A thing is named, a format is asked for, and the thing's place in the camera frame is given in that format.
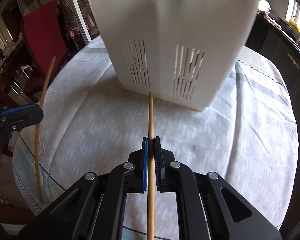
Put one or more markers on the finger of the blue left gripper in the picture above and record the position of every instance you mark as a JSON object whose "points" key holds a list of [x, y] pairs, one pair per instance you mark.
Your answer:
{"points": [[30, 111], [18, 125]]}

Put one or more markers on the red wooden chair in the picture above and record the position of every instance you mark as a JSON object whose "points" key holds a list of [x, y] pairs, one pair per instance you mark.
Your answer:
{"points": [[43, 39]]}

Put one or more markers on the patterned light tablecloth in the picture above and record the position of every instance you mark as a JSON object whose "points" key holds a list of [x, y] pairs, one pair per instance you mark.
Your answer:
{"points": [[108, 163]]}

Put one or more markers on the glass sliding door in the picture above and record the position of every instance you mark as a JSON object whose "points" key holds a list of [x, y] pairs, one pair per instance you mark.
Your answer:
{"points": [[80, 21]]}

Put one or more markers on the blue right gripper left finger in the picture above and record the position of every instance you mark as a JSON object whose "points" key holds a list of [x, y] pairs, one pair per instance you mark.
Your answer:
{"points": [[144, 154]]}

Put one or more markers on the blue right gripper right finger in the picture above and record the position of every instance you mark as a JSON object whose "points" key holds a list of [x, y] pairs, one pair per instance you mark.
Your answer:
{"points": [[159, 162]]}

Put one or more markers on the white plastic utensil holder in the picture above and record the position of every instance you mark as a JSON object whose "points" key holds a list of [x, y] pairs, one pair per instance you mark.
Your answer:
{"points": [[181, 51]]}

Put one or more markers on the wooden chopstick three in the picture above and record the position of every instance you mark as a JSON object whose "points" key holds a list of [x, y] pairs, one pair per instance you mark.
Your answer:
{"points": [[151, 173]]}

